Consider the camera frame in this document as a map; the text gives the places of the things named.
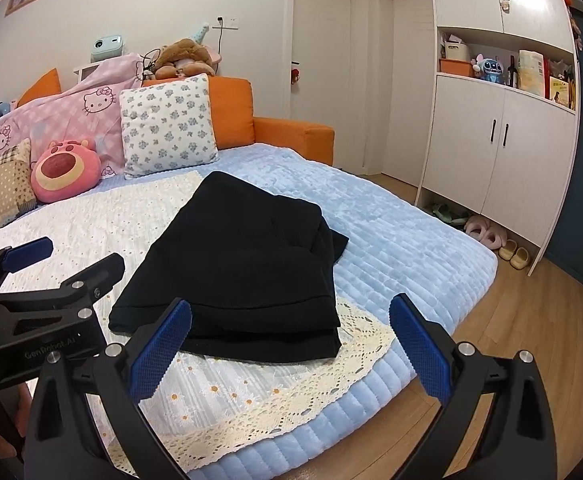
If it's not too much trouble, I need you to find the white door with ornament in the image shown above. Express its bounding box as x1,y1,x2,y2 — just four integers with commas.
291,0,367,173

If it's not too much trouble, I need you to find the white floral pillow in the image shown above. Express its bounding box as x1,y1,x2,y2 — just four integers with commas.
118,73,220,180

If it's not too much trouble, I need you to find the brown teddy bear plush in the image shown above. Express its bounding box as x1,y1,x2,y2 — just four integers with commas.
154,38,217,81

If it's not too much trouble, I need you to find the yellow printed box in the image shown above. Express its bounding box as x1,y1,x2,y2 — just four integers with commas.
549,75,572,106

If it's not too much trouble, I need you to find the black wire loop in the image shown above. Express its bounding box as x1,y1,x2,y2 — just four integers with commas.
139,49,162,81

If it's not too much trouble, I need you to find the pink fluffy slipper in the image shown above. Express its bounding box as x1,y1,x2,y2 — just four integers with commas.
481,227,511,251
464,215,492,241

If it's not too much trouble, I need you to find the white yellow package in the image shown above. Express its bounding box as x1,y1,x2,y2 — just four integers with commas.
516,50,546,96

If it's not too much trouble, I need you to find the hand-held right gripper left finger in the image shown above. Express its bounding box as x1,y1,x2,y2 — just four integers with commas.
22,297,193,480

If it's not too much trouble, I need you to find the white wardrobe cabinet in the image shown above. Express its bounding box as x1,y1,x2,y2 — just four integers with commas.
414,0,581,277

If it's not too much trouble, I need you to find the blue alien plush toy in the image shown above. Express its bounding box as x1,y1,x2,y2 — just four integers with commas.
471,55,508,86

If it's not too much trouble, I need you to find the white storage container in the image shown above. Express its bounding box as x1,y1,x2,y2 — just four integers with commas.
444,40,472,61

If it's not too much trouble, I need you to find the orange bed frame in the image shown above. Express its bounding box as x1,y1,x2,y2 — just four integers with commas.
142,76,335,168

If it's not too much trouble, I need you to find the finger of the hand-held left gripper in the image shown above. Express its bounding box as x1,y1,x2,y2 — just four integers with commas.
0,252,126,329
0,236,55,294

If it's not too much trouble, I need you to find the light green projector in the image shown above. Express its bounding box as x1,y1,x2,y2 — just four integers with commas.
90,34,125,61

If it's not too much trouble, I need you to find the light blue quilted mattress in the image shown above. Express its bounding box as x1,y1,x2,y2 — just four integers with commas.
92,141,499,480

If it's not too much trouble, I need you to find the pink cat print blanket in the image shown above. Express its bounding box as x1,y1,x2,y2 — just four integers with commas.
0,52,145,181

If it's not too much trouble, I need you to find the white side shelf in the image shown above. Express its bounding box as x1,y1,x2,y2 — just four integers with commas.
73,57,105,78

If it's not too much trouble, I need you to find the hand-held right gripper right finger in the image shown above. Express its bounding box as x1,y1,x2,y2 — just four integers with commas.
389,292,558,480

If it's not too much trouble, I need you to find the orange cushion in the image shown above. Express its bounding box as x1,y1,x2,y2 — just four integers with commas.
16,67,63,108

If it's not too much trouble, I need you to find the pink bear face cushion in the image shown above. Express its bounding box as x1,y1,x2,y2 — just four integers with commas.
30,139,103,204

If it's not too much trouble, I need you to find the plain white door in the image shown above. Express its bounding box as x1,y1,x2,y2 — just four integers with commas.
376,0,435,188

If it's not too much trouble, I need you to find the orange storage box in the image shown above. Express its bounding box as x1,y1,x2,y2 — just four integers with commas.
439,57,475,78

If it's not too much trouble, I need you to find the patchwork dotted pillow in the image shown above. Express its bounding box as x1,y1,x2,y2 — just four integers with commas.
0,137,38,238

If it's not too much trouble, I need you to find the white daisy lace blanket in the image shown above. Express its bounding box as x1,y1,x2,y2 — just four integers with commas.
0,170,399,478

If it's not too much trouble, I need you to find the black zip jacket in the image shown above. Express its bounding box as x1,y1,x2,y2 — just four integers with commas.
108,171,351,365

